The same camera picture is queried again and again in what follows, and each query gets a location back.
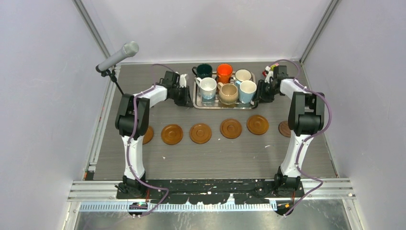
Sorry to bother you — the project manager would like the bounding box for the dark green mug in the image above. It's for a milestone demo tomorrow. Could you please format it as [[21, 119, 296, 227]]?
[[192, 63, 213, 79]]

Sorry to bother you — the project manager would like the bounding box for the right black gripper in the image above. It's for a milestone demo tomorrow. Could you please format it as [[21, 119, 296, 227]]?
[[253, 79, 279, 103]]

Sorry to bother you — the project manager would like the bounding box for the grey microphone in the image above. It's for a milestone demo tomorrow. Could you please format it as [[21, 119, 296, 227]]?
[[95, 41, 139, 73]]

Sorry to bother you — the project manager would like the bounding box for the white blue mug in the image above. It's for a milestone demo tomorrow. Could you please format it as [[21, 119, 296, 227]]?
[[195, 77, 217, 100]]

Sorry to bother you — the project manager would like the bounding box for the orange brown coaster front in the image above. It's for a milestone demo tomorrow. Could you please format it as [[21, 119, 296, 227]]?
[[246, 115, 269, 135]]

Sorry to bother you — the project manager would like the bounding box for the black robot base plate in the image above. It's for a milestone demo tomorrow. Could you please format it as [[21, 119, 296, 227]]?
[[115, 179, 305, 205]]

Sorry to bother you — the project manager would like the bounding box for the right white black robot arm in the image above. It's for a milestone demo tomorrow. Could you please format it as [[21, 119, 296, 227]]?
[[254, 64, 325, 197]]

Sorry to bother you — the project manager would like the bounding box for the orange brown coaster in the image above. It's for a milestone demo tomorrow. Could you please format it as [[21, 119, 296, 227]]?
[[246, 115, 269, 135], [143, 126, 154, 145]]

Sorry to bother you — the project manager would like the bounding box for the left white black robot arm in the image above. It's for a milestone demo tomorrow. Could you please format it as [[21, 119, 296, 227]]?
[[115, 71, 192, 198]]

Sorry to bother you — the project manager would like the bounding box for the cream white mug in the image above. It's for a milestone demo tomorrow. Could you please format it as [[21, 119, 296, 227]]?
[[234, 69, 252, 82]]

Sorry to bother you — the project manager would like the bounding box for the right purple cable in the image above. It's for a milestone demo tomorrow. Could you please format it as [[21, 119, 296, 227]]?
[[268, 59, 333, 217]]

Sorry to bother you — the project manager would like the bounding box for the dark wooden coaster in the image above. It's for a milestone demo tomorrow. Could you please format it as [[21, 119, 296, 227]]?
[[278, 121, 291, 138]]

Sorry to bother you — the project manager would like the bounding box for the metal tray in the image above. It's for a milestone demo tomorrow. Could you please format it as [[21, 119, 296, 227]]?
[[192, 82, 258, 110]]

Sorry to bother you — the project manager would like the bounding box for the light blue mug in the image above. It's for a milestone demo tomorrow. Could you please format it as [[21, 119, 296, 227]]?
[[235, 80, 257, 104]]

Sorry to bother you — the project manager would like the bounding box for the orange mug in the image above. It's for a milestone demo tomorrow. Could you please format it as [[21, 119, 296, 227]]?
[[216, 63, 233, 84]]

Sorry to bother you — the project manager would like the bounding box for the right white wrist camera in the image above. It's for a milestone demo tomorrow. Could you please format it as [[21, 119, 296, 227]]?
[[264, 66, 273, 83]]

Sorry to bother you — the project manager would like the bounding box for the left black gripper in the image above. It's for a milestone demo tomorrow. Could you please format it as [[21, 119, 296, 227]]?
[[170, 85, 193, 108]]

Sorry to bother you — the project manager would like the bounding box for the colourful block puzzle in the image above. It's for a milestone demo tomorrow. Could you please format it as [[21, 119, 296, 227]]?
[[262, 63, 279, 77]]

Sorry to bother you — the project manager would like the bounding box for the beige mug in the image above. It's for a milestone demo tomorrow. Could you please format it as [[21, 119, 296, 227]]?
[[217, 82, 238, 105]]

